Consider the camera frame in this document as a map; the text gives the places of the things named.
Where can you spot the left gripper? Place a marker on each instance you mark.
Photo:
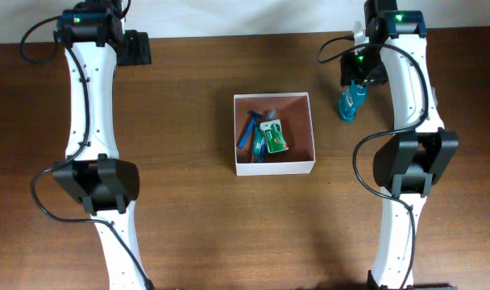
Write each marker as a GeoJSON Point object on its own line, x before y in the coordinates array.
{"type": "Point", "coordinates": [140, 49]}

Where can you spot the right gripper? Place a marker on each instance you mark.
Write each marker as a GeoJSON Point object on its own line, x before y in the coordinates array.
{"type": "Point", "coordinates": [350, 72]}

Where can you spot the blue mouthwash bottle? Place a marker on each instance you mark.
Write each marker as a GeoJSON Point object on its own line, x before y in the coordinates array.
{"type": "Point", "coordinates": [351, 100]}

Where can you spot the blue white toothbrush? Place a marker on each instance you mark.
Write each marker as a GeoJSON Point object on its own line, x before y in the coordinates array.
{"type": "Point", "coordinates": [270, 114]}

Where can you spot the green white soap packet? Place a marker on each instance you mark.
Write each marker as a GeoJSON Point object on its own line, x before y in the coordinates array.
{"type": "Point", "coordinates": [272, 131]}

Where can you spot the blue disposable razor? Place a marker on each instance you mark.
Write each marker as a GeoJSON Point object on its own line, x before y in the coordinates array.
{"type": "Point", "coordinates": [255, 116]}

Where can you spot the green white toothpaste tube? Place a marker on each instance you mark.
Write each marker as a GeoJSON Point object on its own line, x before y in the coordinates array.
{"type": "Point", "coordinates": [257, 146]}

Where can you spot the clear foaming soap dispenser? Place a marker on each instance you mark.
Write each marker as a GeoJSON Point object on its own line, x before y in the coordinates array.
{"type": "Point", "coordinates": [434, 101]}

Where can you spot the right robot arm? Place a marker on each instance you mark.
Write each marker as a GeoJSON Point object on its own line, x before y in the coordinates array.
{"type": "Point", "coordinates": [390, 48]}

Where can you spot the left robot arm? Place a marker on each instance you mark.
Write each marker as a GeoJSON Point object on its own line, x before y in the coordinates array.
{"type": "Point", "coordinates": [93, 175]}

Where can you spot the white open cardboard box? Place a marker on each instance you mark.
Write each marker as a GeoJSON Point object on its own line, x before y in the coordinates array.
{"type": "Point", "coordinates": [293, 111]}

